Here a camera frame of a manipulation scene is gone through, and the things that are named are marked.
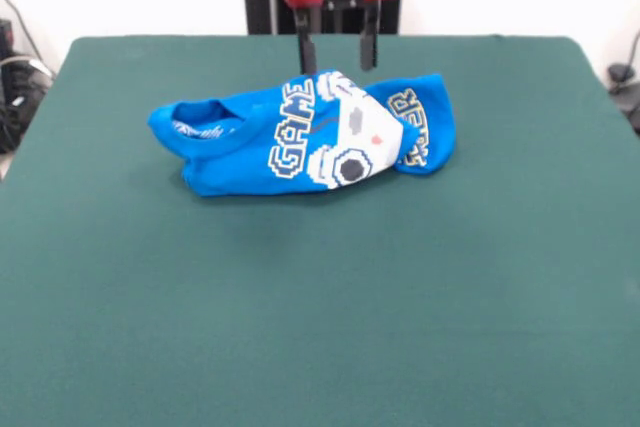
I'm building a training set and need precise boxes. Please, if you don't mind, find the blue printed shirt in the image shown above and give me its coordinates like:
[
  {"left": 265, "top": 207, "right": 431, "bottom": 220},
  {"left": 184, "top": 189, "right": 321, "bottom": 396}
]
[{"left": 147, "top": 69, "right": 457, "bottom": 198}]

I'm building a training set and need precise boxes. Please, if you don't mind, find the dark green table cloth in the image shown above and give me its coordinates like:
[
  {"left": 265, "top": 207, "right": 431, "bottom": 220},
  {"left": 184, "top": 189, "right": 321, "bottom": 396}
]
[{"left": 0, "top": 34, "right": 640, "bottom": 427}]

